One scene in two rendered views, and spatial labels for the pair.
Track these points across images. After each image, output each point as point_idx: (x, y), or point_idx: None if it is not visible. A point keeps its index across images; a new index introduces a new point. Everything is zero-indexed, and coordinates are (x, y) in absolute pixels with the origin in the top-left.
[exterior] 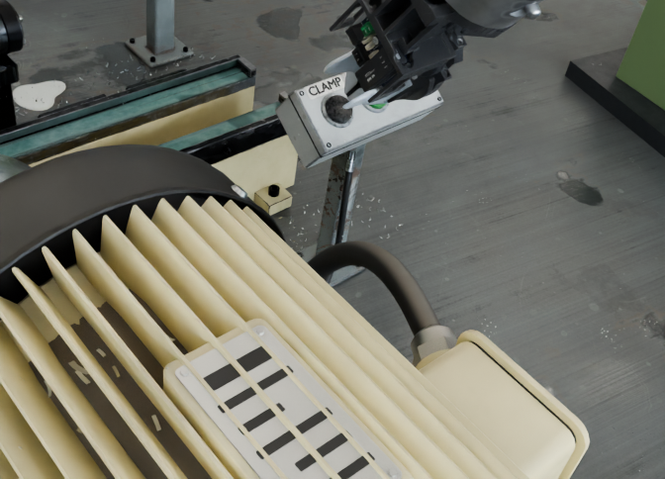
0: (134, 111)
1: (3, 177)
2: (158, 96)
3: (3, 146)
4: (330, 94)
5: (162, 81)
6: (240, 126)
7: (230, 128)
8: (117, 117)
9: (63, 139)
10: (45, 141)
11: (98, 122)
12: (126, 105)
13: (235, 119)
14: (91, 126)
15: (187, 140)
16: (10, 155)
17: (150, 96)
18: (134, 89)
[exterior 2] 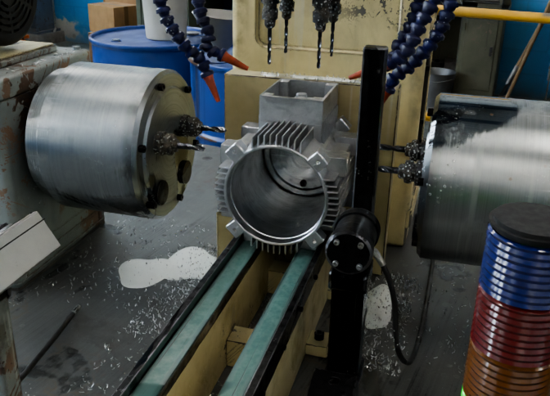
0: (250, 351)
1: (123, 87)
2: (248, 375)
3: (294, 286)
4: (6, 226)
5: (255, 377)
6: (144, 387)
7: (152, 380)
8: (254, 339)
9: (267, 308)
10: (276, 301)
11: (263, 330)
12: (262, 353)
13: (156, 390)
14: (263, 325)
15: (178, 351)
16: (281, 285)
17: (254, 371)
18: (268, 357)
